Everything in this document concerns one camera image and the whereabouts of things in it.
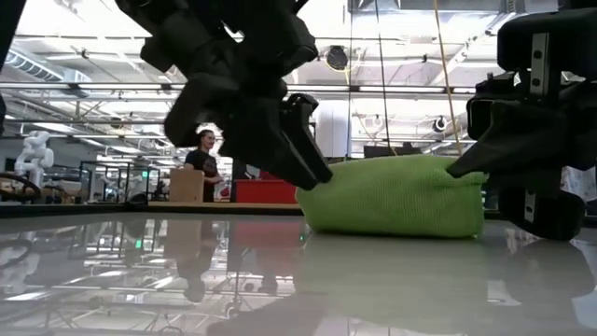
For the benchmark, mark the black metal frame cage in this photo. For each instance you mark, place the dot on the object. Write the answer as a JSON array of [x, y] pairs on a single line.
[[119, 164]]

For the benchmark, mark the cardboard box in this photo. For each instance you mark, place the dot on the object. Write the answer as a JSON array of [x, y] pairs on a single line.
[[186, 186]]

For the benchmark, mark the black monitor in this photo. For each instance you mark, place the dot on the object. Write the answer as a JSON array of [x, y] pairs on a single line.
[[387, 150]]

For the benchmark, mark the green towel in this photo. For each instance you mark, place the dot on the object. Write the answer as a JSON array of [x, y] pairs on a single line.
[[396, 200]]

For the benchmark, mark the black table frame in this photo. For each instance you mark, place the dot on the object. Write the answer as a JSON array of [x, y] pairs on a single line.
[[70, 209]]

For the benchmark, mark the small black dome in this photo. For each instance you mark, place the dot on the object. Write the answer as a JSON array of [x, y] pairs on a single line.
[[136, 200]]

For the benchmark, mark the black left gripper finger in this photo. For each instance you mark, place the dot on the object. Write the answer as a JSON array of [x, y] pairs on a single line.
[[308, 140], [252, 135]]

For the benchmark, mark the person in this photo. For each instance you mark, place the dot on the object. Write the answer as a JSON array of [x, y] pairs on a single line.
[[203, 163]]

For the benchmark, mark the white robot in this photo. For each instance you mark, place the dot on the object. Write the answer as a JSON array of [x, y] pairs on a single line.
[[35, 154]]

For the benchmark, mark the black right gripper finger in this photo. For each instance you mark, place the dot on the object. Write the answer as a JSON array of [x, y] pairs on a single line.
[[522, 140], [485, 98]]

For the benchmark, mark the tan wooden board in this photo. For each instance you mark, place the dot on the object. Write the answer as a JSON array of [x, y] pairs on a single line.
[[224, 205]]

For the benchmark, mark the black hoop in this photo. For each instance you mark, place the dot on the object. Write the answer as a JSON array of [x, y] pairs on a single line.
[[23, 179]]

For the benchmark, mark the red bin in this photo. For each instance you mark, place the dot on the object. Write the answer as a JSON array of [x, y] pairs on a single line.
[[261, 191]]

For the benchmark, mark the white pillar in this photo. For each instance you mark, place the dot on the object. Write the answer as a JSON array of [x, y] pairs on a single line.
[[332, 130]]

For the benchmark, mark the silver ceiling duct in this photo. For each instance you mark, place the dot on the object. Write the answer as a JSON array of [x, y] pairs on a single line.
[[42, 70]]

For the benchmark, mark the black round hanging device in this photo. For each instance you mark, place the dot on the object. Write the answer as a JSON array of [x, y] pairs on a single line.
[[337, 57], [440, 124]]

